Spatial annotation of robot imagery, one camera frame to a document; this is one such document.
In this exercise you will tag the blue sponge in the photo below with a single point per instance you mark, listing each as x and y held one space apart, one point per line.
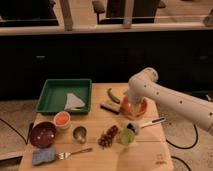
45 155

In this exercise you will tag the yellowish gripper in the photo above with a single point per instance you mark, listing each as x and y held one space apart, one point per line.
134 111

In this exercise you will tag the green chili pepper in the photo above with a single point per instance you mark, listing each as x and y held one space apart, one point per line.
112 96

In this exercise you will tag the metal cup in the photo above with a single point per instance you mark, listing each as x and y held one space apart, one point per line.
79 134

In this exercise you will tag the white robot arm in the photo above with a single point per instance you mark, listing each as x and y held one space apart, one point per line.
196 110

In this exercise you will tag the green plastic cup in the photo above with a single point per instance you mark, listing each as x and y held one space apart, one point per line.
126 136

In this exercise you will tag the white folded cloth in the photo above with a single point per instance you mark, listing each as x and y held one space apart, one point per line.
73 102

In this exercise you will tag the small orange-filled white cup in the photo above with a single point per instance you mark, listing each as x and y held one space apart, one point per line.
62 120

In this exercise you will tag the green plastic tray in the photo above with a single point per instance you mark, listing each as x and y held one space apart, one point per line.
57 92

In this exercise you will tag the dark office chair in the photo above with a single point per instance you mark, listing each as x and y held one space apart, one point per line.
127 11

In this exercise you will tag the dark red bowl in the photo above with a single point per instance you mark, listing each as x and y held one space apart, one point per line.
43 135

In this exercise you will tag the orange bowl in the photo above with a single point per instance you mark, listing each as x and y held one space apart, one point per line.
122 104

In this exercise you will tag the bunch of dark grapes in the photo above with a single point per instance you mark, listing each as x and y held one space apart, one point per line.
106 138

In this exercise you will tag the metal fork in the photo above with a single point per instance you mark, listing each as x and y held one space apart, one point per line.
65 155

